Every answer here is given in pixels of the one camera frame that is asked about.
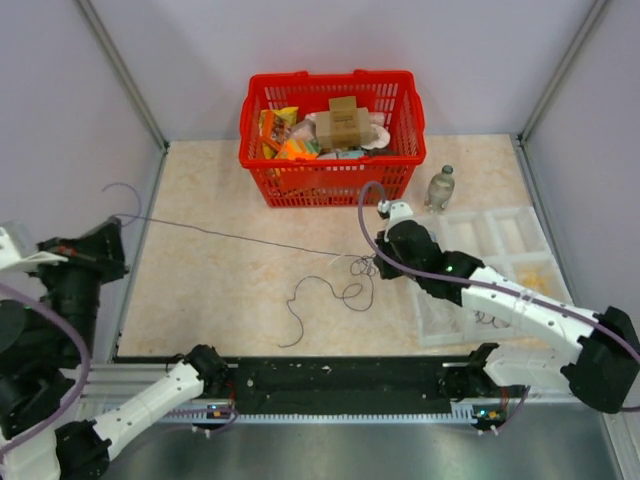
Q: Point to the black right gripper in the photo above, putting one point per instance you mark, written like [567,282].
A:
[386,272]

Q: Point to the brown cardboard box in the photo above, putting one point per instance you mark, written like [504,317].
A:
[344,125]

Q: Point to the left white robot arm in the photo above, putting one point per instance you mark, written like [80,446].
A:
[46,349]

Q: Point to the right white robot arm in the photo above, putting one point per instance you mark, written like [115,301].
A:
[592,355]

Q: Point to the white slotted cable duct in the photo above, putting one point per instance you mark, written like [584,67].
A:
[459,414]

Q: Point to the red plastic shopping basket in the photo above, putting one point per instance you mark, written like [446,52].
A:
[335,177]

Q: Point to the clear plastic bottle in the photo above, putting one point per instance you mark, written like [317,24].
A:
[440,189]

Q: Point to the orange snack packet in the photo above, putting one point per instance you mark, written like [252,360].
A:
[275,128]

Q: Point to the orange sponge pack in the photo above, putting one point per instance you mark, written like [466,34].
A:
[296,149]

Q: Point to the pink white plush item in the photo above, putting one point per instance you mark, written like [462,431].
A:
[380,136]

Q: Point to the white compartment tray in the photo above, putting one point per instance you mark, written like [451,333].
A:
[511,241]

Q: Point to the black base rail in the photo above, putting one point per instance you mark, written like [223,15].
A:
[354,385]

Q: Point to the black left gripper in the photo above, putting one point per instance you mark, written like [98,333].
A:
[100,249]

